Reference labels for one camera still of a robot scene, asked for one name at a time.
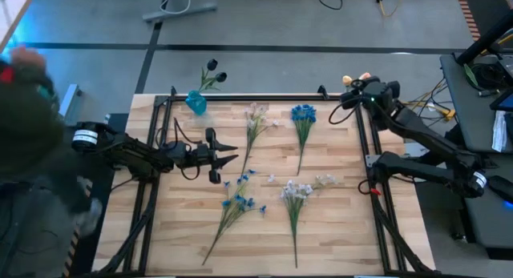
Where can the cream artificial tulip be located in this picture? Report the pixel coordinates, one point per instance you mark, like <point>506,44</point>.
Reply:
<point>347,80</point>

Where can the grey desk foot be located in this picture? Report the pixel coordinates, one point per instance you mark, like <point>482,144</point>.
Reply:
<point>200,9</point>

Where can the blue glass vase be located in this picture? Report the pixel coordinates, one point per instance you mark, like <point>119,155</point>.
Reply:
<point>197,103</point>

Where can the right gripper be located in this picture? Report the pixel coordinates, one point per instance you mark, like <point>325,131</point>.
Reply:
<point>376,91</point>

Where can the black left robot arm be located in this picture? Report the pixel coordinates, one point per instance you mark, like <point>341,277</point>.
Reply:
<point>132,155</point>

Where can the black aluminium table frame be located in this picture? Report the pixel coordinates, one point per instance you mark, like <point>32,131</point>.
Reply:
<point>260,97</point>

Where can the dense blue flower bunch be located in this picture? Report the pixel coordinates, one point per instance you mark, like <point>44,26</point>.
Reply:
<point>303,113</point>

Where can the loose green leaf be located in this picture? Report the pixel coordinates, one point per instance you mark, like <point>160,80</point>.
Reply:
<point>470,74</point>

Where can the peach artificial tulip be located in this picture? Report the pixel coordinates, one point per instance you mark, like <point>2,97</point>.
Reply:
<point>364,75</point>

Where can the black artificial tulip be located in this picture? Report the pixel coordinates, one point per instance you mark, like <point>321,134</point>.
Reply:
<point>211,64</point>
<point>220,77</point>

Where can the grey metal bar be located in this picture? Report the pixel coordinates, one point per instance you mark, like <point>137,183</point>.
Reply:
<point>70,101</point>

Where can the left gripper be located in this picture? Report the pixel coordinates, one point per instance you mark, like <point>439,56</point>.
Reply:
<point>198,155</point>

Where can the black computer mouse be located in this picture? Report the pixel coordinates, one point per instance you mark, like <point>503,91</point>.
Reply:
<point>501,188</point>

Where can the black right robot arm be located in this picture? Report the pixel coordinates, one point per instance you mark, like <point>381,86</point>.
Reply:
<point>425,142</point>

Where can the tilted computer monitor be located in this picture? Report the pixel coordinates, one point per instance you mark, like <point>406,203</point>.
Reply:
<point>504,102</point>

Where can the person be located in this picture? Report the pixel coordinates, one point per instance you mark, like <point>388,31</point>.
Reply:
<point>28,126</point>

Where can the white paper sheet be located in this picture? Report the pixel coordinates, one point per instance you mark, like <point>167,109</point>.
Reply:
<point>499,131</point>

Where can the black monitor mount post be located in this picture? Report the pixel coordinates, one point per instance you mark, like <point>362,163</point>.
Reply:
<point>485,39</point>

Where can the clear glass vase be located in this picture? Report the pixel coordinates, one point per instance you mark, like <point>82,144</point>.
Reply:
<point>356,84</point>

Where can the grey side desk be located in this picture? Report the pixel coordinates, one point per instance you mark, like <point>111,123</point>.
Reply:
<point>461,109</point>

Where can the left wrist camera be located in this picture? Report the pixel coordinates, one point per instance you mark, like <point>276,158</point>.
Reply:
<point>177,151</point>

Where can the white flower spray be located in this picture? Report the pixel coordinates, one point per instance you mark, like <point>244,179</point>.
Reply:
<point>294,192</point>

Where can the silver metal bracket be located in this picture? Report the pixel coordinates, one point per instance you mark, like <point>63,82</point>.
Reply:
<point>370,161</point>

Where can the orange-striped black floor mat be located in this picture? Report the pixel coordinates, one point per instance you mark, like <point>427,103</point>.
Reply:
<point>467,13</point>
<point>82,250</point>

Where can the sparse blue flower spray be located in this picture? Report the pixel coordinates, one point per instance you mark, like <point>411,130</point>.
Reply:
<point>239,198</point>

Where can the pale pink flower spray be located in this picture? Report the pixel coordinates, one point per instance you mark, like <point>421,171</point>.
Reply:
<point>252,123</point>

